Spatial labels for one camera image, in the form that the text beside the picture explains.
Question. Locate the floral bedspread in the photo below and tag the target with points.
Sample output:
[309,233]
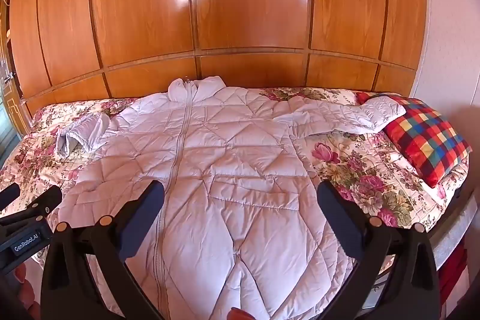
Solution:
[360,173]

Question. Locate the wooden door with glass pane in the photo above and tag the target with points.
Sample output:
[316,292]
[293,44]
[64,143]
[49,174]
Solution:
[8,95]

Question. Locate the mattress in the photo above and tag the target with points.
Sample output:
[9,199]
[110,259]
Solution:
[450,235]

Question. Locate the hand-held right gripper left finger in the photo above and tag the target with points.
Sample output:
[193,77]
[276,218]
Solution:
[144,215]

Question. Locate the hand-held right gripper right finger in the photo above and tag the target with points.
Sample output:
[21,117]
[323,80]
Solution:
[337,215]

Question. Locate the red cloth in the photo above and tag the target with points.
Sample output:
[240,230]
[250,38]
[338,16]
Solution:
[453,269]

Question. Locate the plaid pillow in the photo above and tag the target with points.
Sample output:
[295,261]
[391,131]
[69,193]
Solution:
[423,136]

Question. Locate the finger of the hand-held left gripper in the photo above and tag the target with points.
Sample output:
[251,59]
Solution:
[45,202]
[9,194]

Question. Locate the wooden panelled headboard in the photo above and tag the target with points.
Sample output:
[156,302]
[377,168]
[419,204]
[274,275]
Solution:
[225,5]

